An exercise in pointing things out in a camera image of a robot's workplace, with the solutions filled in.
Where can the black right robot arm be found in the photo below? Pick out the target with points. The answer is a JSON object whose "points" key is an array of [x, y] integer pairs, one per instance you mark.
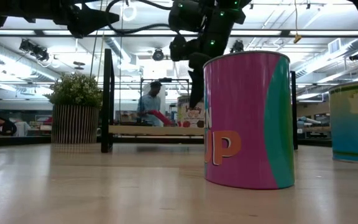
{"points": [[216, 25]]}

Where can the red tube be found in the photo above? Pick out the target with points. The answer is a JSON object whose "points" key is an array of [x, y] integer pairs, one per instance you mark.
{"points": [[162, 116]]}

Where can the black aluminium table frame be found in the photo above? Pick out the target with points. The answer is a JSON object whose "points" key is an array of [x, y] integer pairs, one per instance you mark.
{"points": [[154, 140]]}

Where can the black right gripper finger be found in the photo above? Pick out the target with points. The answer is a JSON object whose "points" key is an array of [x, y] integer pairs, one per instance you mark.
{"points": [[196, 87]]}

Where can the yellow to blue gradient can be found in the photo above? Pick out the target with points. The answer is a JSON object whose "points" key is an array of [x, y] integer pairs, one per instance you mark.
{"points": [[353, 133]]}

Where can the black ceiling camera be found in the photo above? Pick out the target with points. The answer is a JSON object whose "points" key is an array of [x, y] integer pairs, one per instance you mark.
{"points": [[356, 56]]}

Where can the small distant snack box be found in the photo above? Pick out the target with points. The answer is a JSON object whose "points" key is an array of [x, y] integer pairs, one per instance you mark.
{"points": [[183, 115]]}

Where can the black metal shelf end frame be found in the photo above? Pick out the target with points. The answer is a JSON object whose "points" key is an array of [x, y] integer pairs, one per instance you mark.
{"points": [[106, 102], [294, 109]]}

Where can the person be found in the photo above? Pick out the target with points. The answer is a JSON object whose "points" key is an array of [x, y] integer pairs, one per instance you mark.
{"points": [[149, 104]]}

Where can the ceiling air vent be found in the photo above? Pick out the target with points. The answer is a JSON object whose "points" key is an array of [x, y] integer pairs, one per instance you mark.
{"points": [[334, 46]]}

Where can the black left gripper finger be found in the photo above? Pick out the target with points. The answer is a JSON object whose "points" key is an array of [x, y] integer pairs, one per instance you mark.
{"points": [[89, 20]]}

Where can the overhead rig crossbar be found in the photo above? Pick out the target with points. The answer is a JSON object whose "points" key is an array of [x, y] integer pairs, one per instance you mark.
{"points": [[286, 32]]}

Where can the yellow hanging plug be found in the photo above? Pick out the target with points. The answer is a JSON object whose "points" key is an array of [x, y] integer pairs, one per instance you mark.
{"points": [[297, 39]]}

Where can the green plant in striped pot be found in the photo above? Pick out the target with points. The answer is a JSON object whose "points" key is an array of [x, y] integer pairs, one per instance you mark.
{"points": [[75, 124]]}

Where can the black ceiling spotlight cluster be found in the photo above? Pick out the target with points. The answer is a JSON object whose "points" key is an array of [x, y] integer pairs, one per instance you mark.
{"points": [[37, 53]]}

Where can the pink and teal soup can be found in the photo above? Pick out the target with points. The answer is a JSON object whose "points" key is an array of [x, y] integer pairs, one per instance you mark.
{"points": [[241, 118]]}

